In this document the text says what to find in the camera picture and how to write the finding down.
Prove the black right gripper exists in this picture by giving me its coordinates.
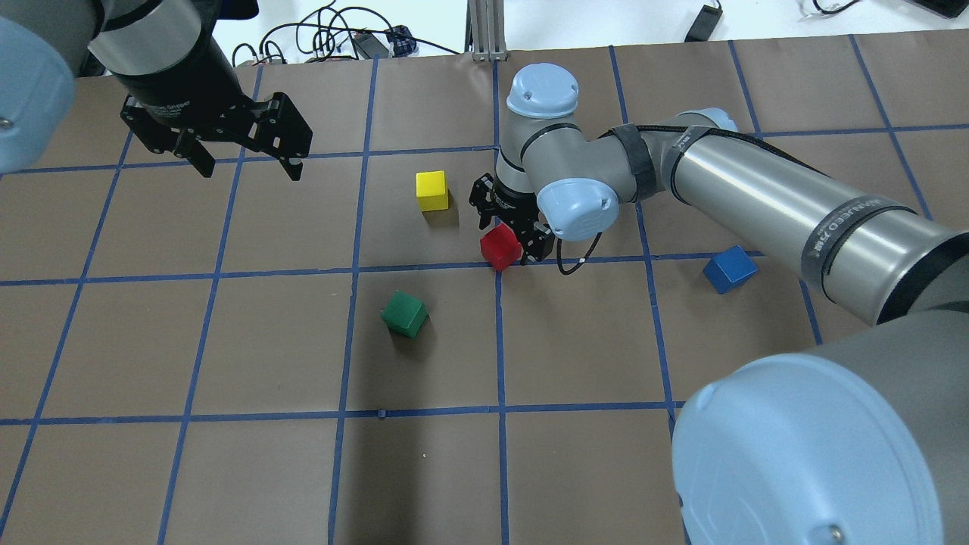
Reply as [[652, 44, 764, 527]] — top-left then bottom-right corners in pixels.
[[469, 173, 553, 266]]

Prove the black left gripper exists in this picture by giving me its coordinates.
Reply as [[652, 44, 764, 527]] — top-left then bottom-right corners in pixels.
[[119, 37, 313, 182]]

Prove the red wooden block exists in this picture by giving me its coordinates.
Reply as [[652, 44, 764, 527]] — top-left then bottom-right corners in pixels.
[[480, 223, 523, 272]]

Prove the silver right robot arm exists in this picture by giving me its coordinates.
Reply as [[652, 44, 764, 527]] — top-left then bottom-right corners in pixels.
[[469, 63, 968, 544]]

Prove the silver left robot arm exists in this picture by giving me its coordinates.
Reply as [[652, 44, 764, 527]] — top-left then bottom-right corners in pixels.
[[2, 1, 322, 180]]

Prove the yellow wooden block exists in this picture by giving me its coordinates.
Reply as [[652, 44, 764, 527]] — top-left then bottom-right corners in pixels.
[[415, 170, 450, 213]]

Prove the green wooden block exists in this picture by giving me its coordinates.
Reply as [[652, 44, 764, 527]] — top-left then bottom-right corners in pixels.
[[381, 290, 429, 339]]

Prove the blue wooden block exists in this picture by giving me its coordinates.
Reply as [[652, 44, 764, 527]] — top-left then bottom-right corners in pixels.
[[703, 245, 760, 294]]

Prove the brown paper table mat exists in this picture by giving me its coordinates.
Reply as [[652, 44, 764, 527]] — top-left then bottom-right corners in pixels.
[[2, 30, 967, 544]]

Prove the black power adapter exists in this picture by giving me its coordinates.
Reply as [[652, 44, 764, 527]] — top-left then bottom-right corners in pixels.
[[684, 4, 723, 42]]

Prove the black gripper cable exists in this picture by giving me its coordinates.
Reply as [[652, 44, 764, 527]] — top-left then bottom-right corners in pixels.
[[556, 231, 605, 276]]

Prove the aluminium frame post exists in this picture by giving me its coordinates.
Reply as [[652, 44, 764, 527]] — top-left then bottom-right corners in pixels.
[[465, 0, 508, 62]]

